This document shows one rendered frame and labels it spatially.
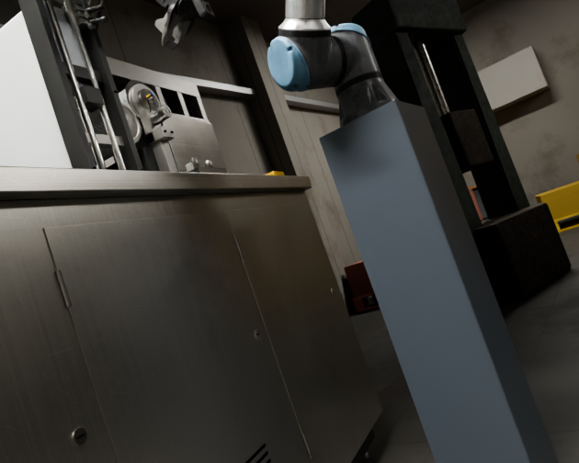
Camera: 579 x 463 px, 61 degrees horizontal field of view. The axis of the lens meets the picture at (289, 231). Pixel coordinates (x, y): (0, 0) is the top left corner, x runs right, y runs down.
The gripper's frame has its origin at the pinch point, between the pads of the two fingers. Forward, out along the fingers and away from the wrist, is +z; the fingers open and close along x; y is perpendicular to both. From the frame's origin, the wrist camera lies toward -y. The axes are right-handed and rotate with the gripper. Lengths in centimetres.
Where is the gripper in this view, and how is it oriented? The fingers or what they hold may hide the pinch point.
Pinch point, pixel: (171, 44)
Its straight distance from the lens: 153.2
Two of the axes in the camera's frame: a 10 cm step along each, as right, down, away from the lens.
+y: -8.0, -5.1, 3.3
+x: -4.3, 0.9, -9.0
